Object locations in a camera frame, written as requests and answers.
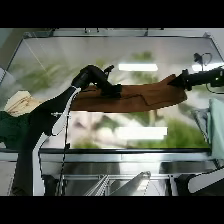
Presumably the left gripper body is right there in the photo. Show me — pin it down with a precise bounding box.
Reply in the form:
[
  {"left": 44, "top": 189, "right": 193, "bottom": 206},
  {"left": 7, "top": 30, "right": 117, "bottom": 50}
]
[{"left": 101, "top": 83, "right": 123, "bottom": 99}]

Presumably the brown garment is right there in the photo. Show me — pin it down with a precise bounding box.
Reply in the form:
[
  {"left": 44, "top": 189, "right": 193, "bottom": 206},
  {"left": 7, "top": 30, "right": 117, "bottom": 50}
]
[{"left": 69, "top": 74, "right": 189, "bottom": 114}]

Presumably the beige garment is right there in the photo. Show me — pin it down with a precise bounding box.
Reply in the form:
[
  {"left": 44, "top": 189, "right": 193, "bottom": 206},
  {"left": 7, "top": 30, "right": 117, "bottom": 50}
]
[{"left": 4, "top": 90, "right": 45, "bottom": 118}]

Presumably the silver frame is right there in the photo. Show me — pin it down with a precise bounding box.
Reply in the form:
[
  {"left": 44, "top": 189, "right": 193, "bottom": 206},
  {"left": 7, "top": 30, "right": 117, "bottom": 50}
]
[{"left": 0, "top": 27, "right": 224, "bottom": 197}]

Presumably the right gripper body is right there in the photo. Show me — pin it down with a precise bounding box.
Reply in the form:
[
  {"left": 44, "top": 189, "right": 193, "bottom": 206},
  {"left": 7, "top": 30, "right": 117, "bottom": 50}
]
[{"left": 177, "top": 69, "right": 194, "bottom": 92}]

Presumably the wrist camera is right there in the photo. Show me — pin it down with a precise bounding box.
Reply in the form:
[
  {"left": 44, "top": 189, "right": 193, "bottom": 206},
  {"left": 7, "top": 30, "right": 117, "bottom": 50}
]
[
  {"left": 193, "top": 51, "right": 206, "bottom": 67},
  {"left": 102, "top": 64, "right": 116, "bottom": 76}
]

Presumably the dark green garment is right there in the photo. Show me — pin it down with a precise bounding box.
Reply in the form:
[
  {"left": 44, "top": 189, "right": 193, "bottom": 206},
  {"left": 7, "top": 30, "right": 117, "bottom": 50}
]
[{"left": 0, "top": 110, "right": 32, "bottom": 152}]

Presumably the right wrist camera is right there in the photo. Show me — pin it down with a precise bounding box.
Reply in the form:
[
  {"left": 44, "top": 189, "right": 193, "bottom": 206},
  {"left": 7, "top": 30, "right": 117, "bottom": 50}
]
[{"left": 193, "top": 51, "right": 206, "bottom": 67}]

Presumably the grey blue garment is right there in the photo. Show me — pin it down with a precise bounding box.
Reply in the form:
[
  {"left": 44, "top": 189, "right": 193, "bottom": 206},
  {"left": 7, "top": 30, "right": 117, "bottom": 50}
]
[{"left": 191, "top": 107, "right": 212, "bottom": 145}]

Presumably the black cable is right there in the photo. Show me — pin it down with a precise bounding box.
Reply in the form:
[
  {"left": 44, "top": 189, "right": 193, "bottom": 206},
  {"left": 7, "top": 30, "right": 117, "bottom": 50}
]
[{"left": 57, "top": 111, "right": 72, "bottom": 197}]

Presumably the pale green garment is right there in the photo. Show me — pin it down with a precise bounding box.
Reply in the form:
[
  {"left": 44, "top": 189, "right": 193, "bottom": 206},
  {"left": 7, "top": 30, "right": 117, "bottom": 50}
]
[{"left": 207, "top": 97, "right": 224, "bottom": 162}]

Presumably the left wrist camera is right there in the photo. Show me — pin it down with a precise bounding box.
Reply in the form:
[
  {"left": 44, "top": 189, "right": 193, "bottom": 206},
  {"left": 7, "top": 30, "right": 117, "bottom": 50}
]
[{"left": 102, "top": 64, "right": 116, "bottom": 76}]

